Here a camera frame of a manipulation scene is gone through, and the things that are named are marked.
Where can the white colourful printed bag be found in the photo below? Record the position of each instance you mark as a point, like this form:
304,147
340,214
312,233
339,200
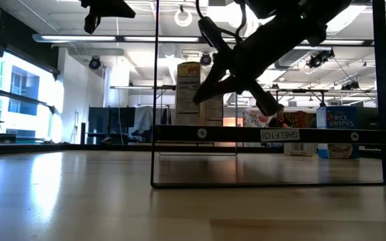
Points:
253,118

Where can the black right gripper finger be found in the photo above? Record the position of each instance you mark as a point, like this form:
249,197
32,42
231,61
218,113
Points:
221,50
256,93

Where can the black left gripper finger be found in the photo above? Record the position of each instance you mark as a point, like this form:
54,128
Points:
112,6
92,23

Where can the white ceiling light fixture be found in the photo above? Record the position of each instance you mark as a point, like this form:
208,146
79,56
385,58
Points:
220,10

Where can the dark blue partition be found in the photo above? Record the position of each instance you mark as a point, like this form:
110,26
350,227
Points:
112,118

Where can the person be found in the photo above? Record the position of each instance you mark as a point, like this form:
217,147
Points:
280,108

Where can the yellow Corn Pops box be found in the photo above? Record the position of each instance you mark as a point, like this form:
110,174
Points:
300,149
188,97

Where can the wooden shelf with black frame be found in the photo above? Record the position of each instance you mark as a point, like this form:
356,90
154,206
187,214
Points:
233,134

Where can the black table frame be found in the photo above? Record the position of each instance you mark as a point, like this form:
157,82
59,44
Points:
29,147

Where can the blue Rice Krispies box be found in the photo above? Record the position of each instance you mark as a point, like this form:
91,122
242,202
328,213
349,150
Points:
340,117

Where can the black ceiling spotlight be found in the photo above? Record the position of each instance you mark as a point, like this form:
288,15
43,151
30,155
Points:
317,60
205,60
94,63

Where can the long ceiling light strip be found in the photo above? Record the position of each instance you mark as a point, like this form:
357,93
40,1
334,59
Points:
79,38

